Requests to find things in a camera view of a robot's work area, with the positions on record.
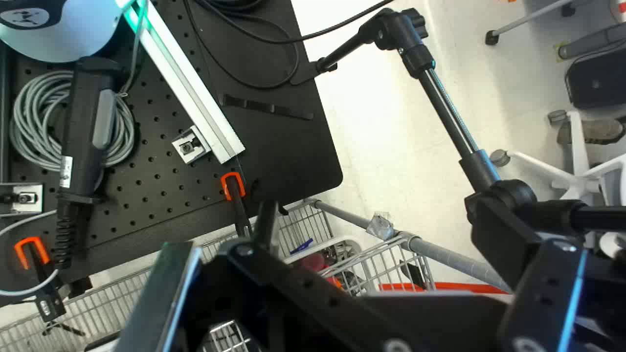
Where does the aluminium extrusion rail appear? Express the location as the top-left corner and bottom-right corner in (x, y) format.
(119, 0), (247, 167)

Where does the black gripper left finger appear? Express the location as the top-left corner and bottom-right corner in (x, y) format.
(115, 200), (290, 352)

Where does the grey wire shelf rack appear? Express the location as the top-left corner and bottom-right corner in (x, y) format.
(0, 198), (515, 352)

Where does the grey coiled cable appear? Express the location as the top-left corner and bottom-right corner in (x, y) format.
(8, 69), (137, 177)

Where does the orange handled clamp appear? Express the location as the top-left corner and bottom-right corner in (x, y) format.
(12, 236), (69, 324)
(217, 171), (254, 239)

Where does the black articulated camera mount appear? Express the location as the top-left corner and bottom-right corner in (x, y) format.
(311, 7), (626, 290)

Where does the white office chair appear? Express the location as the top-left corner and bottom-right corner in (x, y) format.
(487, 110), (626, 210)

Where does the small silver corner bracket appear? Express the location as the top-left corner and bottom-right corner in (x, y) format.
(170, 126), (211, 165)
(0, 183), (45, 218)

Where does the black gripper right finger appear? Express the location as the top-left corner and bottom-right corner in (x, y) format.
(470, 194), (591, 352)

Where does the black office chair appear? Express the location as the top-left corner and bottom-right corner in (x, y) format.
(563, 44), (626, 112)

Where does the black perforated table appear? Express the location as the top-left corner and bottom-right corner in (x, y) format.
(0, 0), (344, 310)

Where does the red orange toy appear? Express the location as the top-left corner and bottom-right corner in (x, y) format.
(297, 253), (344, 292)

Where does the grey office chair base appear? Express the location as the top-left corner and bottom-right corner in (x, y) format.
(483, 0), (626, 63)

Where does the thin black table cable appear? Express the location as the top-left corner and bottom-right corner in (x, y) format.
(184, 0), (397, 91)

